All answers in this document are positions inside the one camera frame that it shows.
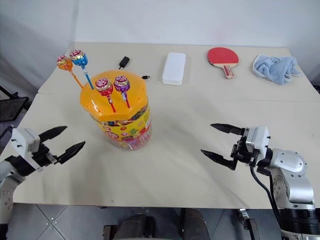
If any orange wrapped lollipop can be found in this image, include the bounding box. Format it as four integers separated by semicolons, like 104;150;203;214
56;54;84;90

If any black metal bracket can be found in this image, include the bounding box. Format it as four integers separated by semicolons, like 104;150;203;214
237;208;259;240

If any light blue crumpled towel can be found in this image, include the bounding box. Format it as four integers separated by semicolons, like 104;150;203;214
251;53;303;86

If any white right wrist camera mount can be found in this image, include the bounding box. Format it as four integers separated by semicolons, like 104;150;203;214
243;126;271;158

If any blue wrapped lollipop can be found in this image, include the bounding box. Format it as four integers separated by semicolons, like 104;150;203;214
68;49;95;90

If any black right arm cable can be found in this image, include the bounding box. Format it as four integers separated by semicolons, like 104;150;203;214
249;163;285;232

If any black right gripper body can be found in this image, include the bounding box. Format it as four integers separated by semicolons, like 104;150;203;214
230;134;260;168

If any purple wrapped lollipop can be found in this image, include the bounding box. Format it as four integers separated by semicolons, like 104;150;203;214
113;75;132;109

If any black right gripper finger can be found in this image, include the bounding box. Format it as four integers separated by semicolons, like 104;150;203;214
210;122;246;137
200;148;239;172

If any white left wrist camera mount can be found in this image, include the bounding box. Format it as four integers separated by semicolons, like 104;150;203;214
10;127;42;171

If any red table tennis paddle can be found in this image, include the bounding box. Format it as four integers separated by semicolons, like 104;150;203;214
206;47;241;80

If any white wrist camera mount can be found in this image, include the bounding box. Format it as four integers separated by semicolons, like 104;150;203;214
10;127;42;171
243;126;271;158

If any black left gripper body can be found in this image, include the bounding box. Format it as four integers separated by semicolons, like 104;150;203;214
30;141;61;168

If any clear lollipop jar orange lid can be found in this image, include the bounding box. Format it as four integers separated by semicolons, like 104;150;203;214
79;70;153;152

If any red wrapped lollipop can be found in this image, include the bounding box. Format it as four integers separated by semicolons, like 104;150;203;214
94;77;117;114

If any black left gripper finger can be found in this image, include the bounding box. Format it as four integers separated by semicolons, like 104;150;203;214
38;125;68;144
56;140;87;165

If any black metal rack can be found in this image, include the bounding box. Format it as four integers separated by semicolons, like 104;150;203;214
0;84;30;124

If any black charger adapter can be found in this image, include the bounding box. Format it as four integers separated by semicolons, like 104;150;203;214
116;56;132;71

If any white rectangular plastic box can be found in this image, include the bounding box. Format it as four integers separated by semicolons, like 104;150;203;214
161;51;187;87

